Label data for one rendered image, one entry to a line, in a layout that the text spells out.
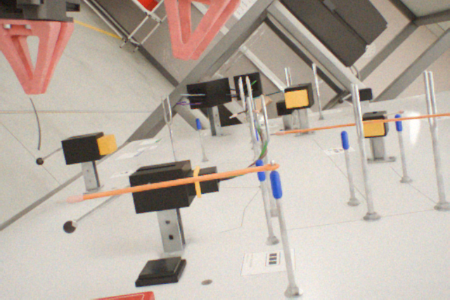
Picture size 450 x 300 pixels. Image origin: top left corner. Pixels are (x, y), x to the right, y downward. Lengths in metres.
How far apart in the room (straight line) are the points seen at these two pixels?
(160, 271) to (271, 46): 7.62
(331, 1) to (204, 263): 1.19
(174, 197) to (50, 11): 0.21
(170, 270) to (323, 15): 1.20
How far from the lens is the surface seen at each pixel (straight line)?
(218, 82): 1.25
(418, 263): 0.45
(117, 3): 8.75
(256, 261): 0.48
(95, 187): 0.92
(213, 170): 0.51
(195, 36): 0.48
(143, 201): 0.51
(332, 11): 1.59
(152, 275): 0.47
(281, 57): 8.00
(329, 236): 0.51
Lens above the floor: 1.31
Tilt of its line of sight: 9 degrees down
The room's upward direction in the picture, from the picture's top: 44 degrees clockwise
